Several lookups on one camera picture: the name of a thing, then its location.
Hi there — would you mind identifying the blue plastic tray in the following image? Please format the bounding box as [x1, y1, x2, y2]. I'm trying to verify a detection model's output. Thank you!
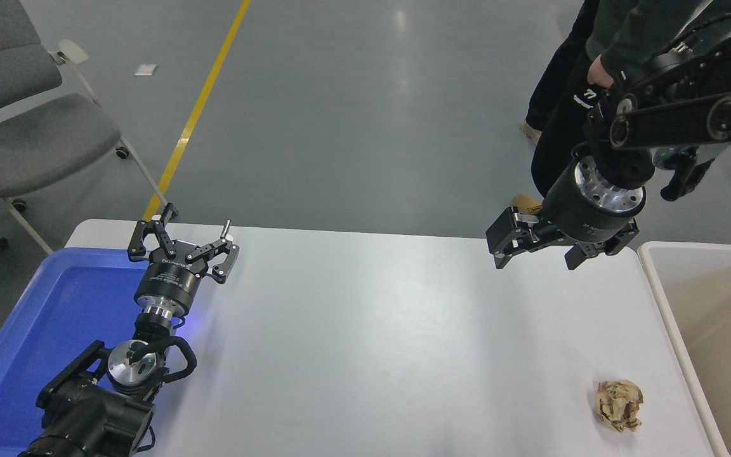
[0, 246, 179, 457]

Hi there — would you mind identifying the large pale bin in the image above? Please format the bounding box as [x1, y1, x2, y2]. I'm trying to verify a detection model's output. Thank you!
[637, 241, 731, 457]

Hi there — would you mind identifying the tan paper ball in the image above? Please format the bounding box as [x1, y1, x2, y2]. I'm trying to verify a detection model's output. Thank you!
[596, 380, 645, 434]

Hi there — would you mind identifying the grey office chair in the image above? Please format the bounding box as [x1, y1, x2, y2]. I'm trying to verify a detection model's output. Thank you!
[0, 0, 171, 255]

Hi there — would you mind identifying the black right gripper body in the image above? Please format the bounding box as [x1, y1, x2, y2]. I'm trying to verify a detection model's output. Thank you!
[539, 162, 634, 246]

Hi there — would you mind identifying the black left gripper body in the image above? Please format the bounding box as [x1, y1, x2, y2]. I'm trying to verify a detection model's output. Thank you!
[135, 244, 209, 314]

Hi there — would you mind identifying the person's hand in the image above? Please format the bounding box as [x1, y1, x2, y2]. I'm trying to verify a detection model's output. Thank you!
[587, 54, 614, 89]

